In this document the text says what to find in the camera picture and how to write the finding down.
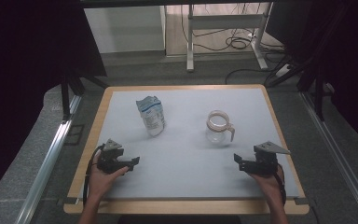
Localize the person's black shirt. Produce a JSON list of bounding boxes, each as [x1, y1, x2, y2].
[[117, 214, 242, 224]]

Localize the white metal desk frame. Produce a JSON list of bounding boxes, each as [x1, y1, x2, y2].
[[186, 2, 273, 74]]

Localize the white and blue bag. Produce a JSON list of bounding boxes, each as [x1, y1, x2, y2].
[[135, 95, 167, 137]]

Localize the person's left hand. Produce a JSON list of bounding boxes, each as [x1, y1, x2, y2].
[[88, 154, 131, 201]]

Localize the white power strip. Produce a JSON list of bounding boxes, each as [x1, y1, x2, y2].
[[274, 63, 294, 79]]

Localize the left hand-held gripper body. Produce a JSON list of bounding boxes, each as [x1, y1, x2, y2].
[[96, 138, 129, 175]]

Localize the white table mat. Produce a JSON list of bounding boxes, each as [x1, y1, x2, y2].
[[82, 88, 301, 200]]

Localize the aluminium floor rail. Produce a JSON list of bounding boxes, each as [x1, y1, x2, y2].
[[300, 91, 358, 224], [14, 93, 84, 224]]

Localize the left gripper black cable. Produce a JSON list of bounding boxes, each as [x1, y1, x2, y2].
[[82, 144, 105, 208]]

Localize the dark curtain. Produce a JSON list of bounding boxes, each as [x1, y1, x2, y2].
[[265, 0, 358, 154], [0, 0, 108, 208]]

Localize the black metal stand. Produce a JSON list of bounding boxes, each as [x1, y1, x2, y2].
[[266, 54, 328, 123], [60, 68, 109, 121]]

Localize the black floor cables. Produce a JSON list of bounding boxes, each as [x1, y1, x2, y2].
[[180, 3, 288, 86]]

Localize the person's right hand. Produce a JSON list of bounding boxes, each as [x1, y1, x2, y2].
[[249, 164, 285, 201]]

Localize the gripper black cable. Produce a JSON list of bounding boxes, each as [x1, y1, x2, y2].
[[273, 162, 288, 207], [82, 144, 105, 208]]

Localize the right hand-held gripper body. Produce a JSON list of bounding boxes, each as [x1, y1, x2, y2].
[[243, 141, 292, 177]]

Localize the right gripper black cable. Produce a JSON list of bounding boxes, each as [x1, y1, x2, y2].
[[273, 162, 288, 207]]

